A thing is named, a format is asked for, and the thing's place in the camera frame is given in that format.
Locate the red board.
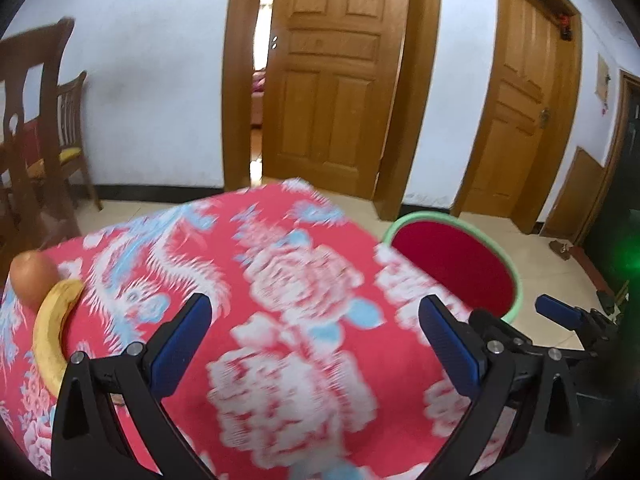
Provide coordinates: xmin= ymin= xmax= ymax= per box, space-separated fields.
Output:
xmin=20 ymin=122 xmax=43 ymax=166

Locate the yellow banana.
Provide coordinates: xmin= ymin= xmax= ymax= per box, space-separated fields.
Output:
xmin=32 ymin=279 xmax=85 ymax=397

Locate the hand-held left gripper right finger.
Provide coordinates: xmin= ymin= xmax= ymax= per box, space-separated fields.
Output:
xmin=419 ymin=294 xmax=582 ymax=480

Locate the red floral tablecloth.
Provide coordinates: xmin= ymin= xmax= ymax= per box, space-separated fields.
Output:
xmin=0 ymin=177 xmax=521 ymax=480

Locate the large wooden chair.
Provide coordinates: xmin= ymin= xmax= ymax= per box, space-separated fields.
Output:
xmin=0 ymin=17 xmax=83 ymax=281

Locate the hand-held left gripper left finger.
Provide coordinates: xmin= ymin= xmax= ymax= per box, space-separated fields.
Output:
xmin=49 ymin=293 xmax=214 ymax=480

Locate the pink sofa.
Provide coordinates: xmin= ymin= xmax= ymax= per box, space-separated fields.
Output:
xmin=251 ymin=71 xmax=266 ymax=128

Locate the red basin with green rim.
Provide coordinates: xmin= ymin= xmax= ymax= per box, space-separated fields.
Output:
xmin=381 ymin=211 xmax=523 ymax=326

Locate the wooden board panel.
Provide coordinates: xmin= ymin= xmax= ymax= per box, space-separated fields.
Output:
xmin=542 ymin=146 xmax=607 ymax=238

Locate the wooden door frame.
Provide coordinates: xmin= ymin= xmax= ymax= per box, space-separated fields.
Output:
xmin=452 ymin=0 xmax=583 ymax=235
xmin=222 ymin=0 xmax=443 ymax=221

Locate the apple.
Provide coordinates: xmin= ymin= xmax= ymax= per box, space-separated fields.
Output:
xmin=11 ymin=251 xmax=60 ymax=311

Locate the closed wooden door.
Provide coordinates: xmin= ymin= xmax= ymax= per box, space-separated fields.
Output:
xmin=472 ymin=0 xmax=561 ymax=216

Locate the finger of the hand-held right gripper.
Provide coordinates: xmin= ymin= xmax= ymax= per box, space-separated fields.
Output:
xmin=535 ymin=294 xmax=622 ymax=350
xmin=469 ymin=308 xmax=599 ymax=364

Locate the beige wall board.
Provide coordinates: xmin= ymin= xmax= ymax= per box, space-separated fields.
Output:
xmin=595 ymin=56 xmax=612 ymax=101

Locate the open wooden door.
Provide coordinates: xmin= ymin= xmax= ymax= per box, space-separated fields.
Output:
xmin=262 ymin=0 xmax=408 ymax=196

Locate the wooden chair with cushion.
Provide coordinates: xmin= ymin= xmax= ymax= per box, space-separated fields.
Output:
xmin=25 ymin=71 xmax=103 ymax=211

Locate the yellow seat cushion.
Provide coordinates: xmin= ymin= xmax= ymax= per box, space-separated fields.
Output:
xmin=27 ymin=145 xmax=83 ymax=171

